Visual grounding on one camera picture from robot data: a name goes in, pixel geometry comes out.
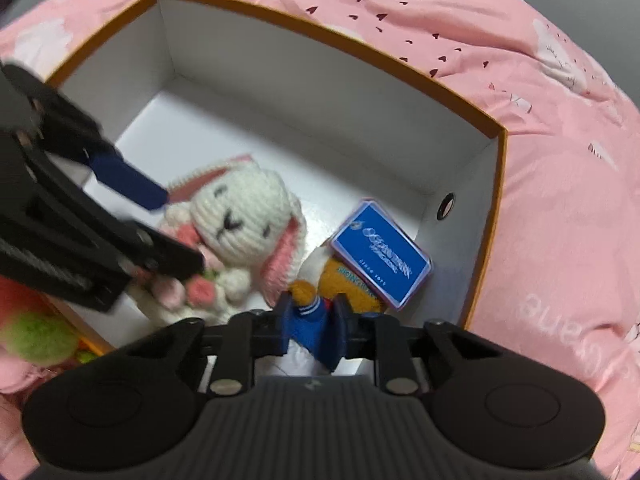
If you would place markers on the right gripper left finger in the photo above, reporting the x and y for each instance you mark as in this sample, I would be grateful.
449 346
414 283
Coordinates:
245 339

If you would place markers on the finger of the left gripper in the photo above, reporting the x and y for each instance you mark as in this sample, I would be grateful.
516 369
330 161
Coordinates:
157 252
107 165

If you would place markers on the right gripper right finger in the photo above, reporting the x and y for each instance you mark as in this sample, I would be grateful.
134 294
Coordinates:
377 337

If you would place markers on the red panda sailor plush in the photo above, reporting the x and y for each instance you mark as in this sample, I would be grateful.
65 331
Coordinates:
314 324

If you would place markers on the white crochet bunny toy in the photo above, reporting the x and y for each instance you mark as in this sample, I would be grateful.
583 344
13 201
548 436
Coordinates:
249 228

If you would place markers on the pink and green pompom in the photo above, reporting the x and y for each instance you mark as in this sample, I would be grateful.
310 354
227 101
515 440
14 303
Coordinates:
31 330

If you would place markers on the blue card pack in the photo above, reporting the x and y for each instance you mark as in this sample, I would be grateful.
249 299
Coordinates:
372 244

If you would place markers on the orange cardboard storage box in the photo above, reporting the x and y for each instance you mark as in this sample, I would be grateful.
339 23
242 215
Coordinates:
179 84

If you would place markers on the pink patterned bed duvet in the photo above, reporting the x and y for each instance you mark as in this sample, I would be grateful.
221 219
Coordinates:
562 281

